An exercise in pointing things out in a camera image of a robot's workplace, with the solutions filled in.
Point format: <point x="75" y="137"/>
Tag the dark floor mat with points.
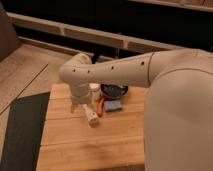
<point x="24" y="132"/>

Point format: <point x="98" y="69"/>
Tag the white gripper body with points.
<point x="79" y="94"/>

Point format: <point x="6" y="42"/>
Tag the wooden wall shelf rail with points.
<point x="89" y="35"/>

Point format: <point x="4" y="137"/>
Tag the white marker bottle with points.
<point x="91" y="115"/>

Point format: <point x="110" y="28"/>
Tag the wooden table board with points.
<point x="70" y="144"/>

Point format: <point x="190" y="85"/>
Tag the black bowl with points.
<point x="114" y="91"/>

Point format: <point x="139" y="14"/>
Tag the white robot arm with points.
<point x="178" y="109"/>

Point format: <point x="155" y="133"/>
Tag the orange handled tool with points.
<point x="99" y="109"/>

